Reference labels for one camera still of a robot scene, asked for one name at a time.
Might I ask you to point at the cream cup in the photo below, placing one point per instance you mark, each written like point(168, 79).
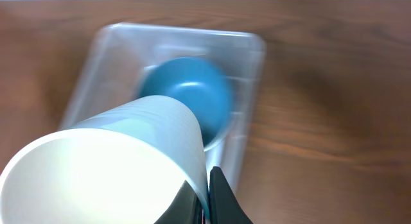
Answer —
point(125, 165)

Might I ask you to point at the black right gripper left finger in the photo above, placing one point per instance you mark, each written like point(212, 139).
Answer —
point(184, 209)

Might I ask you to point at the clear plastic storage bin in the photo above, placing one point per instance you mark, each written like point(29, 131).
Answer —
point(123, 54)

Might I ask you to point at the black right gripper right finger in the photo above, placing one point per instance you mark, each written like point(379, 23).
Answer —
point(224, 207)

